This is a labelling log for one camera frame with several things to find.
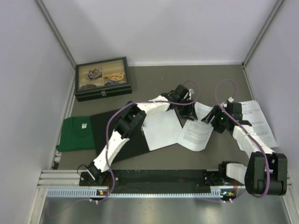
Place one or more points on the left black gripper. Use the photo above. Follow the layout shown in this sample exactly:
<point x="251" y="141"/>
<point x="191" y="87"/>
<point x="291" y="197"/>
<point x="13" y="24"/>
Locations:
<point x="188" y="113"/>

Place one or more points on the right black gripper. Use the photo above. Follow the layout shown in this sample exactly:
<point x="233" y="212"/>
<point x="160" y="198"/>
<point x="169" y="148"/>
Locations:
<point x="207" y="119"/>

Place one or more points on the printed text paper sheet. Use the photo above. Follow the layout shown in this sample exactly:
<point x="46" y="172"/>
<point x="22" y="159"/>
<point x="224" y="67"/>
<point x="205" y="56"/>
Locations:
<point x="196" y="134"/>

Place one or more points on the white folder black inside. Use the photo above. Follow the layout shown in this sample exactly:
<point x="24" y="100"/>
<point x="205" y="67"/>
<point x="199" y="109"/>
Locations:
<point x="135" y="147"/>

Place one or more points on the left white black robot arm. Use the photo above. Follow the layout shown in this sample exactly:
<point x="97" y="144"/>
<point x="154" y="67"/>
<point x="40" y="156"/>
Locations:
<point x="123" y="125"/>

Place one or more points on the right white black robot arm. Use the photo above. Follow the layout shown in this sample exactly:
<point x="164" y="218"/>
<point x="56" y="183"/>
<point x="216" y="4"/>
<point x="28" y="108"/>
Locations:
<point x="266" y="171"/>

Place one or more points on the metal folder clip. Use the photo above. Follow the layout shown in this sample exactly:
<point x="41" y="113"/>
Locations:
<point x="142" y="128"/>

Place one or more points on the printed white paper sheets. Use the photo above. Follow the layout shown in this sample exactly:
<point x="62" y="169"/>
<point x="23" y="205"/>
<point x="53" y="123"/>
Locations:
<point x="252" y="112"/>

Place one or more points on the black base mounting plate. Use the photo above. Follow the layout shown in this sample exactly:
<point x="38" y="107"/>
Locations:
<point x="169" y="179"/>

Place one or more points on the dark green glass-lid box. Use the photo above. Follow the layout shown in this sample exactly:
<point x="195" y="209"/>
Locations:
<point x="102" y="79"/>

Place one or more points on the green folded t-shirt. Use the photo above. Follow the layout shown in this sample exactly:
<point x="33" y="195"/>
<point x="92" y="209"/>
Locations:
<point x="76" y="135"/>

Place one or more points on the aluminium rail frame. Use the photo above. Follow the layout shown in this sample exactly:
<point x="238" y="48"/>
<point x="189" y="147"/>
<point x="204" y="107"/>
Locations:
<point x="70" y="179"/>

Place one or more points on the grey slotted cable duct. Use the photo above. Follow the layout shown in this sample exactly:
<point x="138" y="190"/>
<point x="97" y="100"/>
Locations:
<point x="98" y="193"/>

